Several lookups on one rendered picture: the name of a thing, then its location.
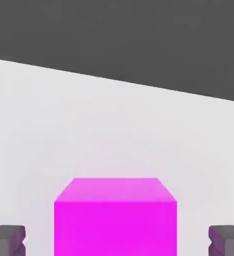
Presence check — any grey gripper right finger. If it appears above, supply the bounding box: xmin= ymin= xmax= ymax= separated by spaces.
xmin=208 ymin=224 xmax=234 ymax=256

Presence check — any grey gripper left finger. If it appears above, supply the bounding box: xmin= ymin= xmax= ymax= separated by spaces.
xmin=0 ymin=224 xmax=27 ymax=256

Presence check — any small magenta cube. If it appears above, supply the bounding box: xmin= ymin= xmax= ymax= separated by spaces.
xmin=53 ymin=177 xmax=178 ymax=256

